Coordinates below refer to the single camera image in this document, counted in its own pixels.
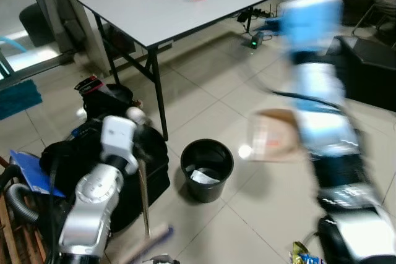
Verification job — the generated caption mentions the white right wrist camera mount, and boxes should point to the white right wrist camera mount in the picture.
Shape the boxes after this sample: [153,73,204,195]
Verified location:
[280,0,345,56]

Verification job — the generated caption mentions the black round stool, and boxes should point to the black round stool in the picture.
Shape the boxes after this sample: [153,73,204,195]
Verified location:
[18,2,60,48]

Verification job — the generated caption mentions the grey vacuum hose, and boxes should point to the grey vacuum hose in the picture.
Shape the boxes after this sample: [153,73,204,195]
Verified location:
[0,165,45,225]

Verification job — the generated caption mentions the blue floor mat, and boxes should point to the blue floor mat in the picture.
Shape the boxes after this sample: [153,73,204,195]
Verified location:
[0,79,43,121]

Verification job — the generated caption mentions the black bag with red trim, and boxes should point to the black bag with red trim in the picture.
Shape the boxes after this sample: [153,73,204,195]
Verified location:
[74,75,134,121]

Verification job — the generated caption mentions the broom with white handle knob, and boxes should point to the broom with white handle knob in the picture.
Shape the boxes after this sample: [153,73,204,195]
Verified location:
[126,107,153,241]

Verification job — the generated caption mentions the white paper scrap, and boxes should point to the white paper scrap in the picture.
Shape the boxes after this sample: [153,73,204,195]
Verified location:
[190,168,221,185]

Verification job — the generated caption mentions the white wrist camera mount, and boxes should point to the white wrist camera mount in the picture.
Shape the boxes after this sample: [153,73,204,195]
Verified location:
[280,0,345,56]
[100,115,139,160]

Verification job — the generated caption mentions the black waste bin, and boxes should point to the black waste bin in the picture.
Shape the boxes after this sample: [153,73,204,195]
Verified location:
[180,138,235,203]

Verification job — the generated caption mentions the blue folder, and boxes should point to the blue folder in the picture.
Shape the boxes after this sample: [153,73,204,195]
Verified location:
[9,149,66,198]

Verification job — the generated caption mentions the blue snack packet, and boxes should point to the blue snack packet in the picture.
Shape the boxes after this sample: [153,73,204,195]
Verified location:
[291,241,326,264]

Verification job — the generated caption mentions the black box ottoman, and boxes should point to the black box ottoman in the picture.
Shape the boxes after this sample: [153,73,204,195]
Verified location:
[333,36,396,112]

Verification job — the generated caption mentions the white folding table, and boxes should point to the white folding table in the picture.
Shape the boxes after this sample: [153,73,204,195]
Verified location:
[77,0,335,142]

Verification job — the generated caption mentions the black charger with green light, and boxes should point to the black charger with green light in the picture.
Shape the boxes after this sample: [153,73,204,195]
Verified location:
[247,30,265,49]

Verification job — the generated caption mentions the large black bag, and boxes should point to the large black bag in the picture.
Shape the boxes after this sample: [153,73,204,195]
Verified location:
[40,124,171,234]

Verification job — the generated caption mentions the tan stick with purple tip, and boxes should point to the tan stick with purple tip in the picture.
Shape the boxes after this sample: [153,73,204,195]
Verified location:
[117,225,176,264]

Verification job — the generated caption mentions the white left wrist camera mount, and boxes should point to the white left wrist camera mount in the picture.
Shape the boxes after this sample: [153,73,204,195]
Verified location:
[100,115,139,160]

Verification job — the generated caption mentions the black power strip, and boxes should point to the black power strip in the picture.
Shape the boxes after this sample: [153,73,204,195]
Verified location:
[238,7,274,24]

